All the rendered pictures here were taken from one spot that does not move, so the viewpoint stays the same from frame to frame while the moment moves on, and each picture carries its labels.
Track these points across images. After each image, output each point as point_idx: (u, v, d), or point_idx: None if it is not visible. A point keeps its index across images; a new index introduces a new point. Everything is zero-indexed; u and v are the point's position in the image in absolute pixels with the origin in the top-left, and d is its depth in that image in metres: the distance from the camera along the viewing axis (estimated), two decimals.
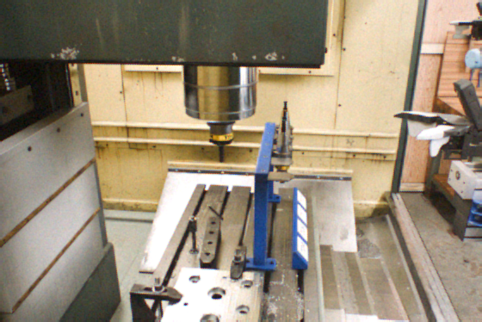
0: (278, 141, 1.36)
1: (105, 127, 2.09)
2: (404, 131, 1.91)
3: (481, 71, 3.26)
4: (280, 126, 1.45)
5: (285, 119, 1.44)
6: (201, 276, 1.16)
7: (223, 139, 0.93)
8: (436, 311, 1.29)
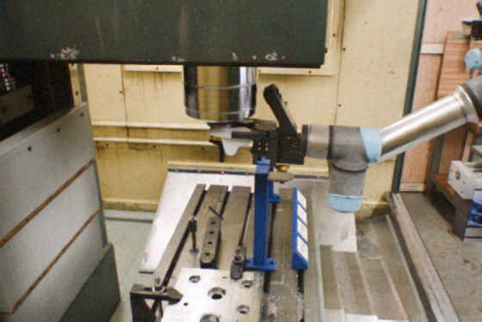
0: None
1: (105, 127, 2.09)
2: None
3: (481, 71, 3.26)
4: None
5: None
6: (201, 276, 1.16)
7: None
8: (436, 311, 1.29)
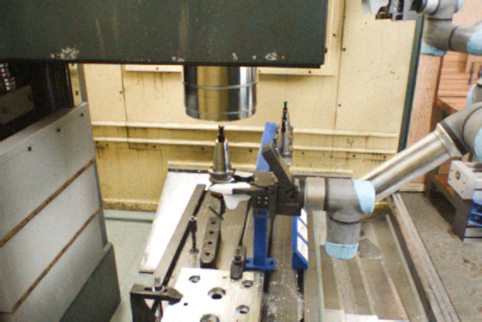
0: (278, 142, 1.36)
1: (105, 127, 2.09)
2: (404, 131, 1.91)
3: (481, 71, 3.26)
4: (280, 126, 1.46)
5: (285, 119, 1.44)
6: (201, 276, 1.16)
7: None
8: (436, 311, 1.29)
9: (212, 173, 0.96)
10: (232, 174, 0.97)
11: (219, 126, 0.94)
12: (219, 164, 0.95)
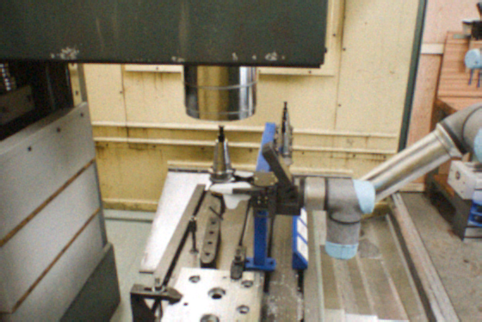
0: (278, 142, 1.36)
1: (105, 127, 2.09)
2: (404, 131, 1.91)
3: (481, 71, 3.26)
4: (280, 126, 1.46)
5: (285, 119, 1.44)
6: (201, 276, 1.16)
7: None
8: (436, 311, 1.29)
9: (212, 173, 0.96)
10: (232, 174, 0.97)
11: (219, 126, 0.94)
12: (219, 163, 0.96)
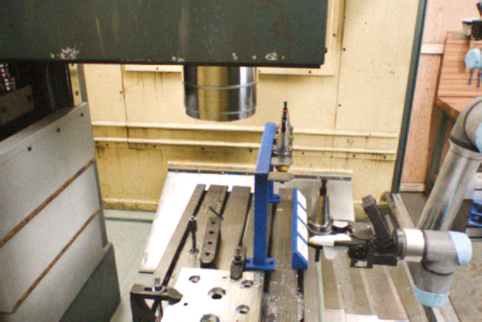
0: (278, 142, 1.36)
1: (105, 127, 2.09)
2: (404, 131, 1.91)
3: (481, 71, 3.26)
4: (280, 126, 1.46)
5: (285, 119, 1.44)
6: (201, 276, 1.16)
7: (323, 244, 1.00)
8: (436, 311, 1.29)
9: (312, 226, 0.98)
10: (332, 226, 0.99)
11: (322, 181, 0.96)
12: (321, 216, 0.97)
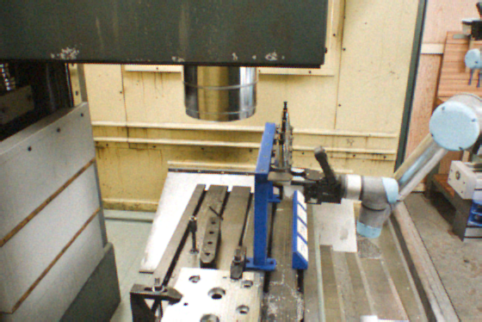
0: (278, 142, 1.36)
1: (105, 127, 2.09)
2: (404, 131, 1.91)
3: (481, 71, 3.26)
4: (280, 126, 1.46)
5: (285, 119, 1.44)
6: (201, 276, 1.16)
7: (283, 184, 1.27)
8: (436, 311, 1.29)
9: (274, 169, 1.26)
10: (290, 169, 1.26)
11: (280, 133, 1.23)
12: (281, 161, 1.25)
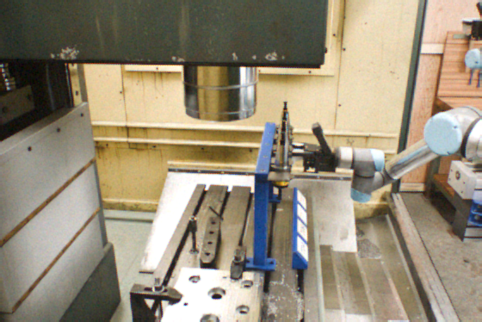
0: (278, 142, 1.36)
1: (105, 127, 2.09)
2: (404, 131, 1.91)
3: (481, 71, 3.26)
4: (280, 126, 1.46)
5: (285, 119, 1.44)
6: (201, 276, 1.16)
7: (282, 184, 1.27)
8: (436, 311, 1.29)
9: (274, 169, 1.26)
10: (290, 169, 1.26)
11: (281, 133, 1.23)
12: (281, 161, 1.25)
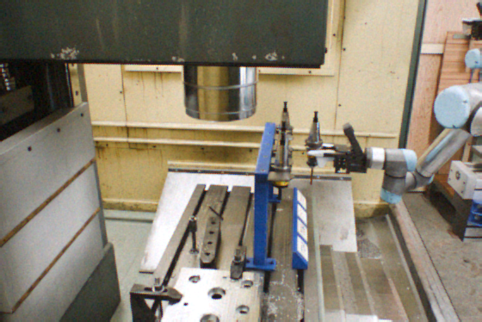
0: (278, 142, 1.36)
1: (105, 127, 2.09)
2: (404, 131, 1.91)
3: (481, 71, 3.26)
4: (311, 126, 1.45)
5: (316, 120, 1.43)
6: (201, 276, 1.16)
7: (282, 184, 1.27)
8: (436, 311, 1.29)
9: (274, 169, 1.26)
10: (290, 169, 1.26)
11: (281, 133, 1.23)
12: (281, 161, 1.25)
